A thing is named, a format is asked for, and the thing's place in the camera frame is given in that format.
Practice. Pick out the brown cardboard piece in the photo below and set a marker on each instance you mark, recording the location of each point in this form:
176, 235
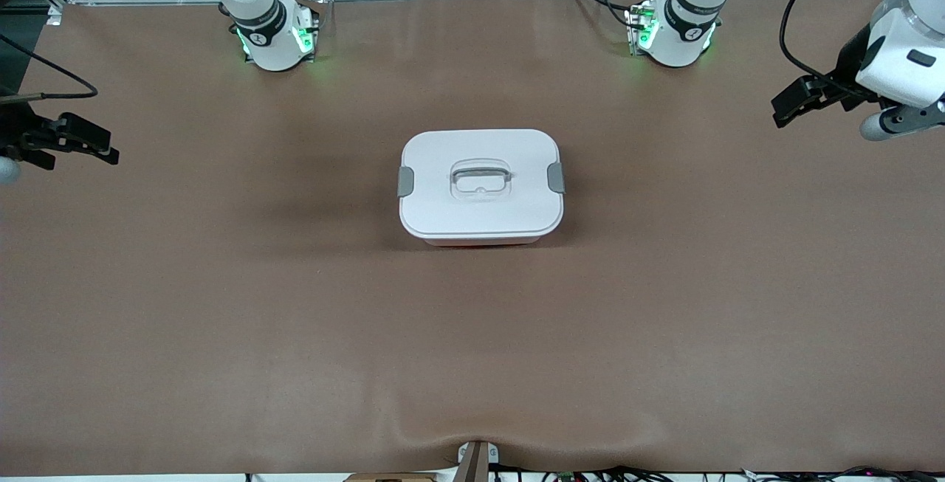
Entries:
391, 477

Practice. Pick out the brown table mat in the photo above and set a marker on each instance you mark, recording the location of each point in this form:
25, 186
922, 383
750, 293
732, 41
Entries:
472, 356

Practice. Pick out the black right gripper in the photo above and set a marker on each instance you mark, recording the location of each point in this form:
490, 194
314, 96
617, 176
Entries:
16, 130

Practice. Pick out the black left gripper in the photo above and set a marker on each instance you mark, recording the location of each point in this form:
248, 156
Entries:
846, 71

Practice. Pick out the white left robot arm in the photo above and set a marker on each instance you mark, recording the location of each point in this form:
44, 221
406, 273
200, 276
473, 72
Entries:
686, 32

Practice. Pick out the pink plastic box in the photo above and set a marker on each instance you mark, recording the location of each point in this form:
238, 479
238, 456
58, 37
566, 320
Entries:
480, 243

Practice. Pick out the white box lid grey latches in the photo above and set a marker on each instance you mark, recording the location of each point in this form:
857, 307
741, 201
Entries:
480, 212

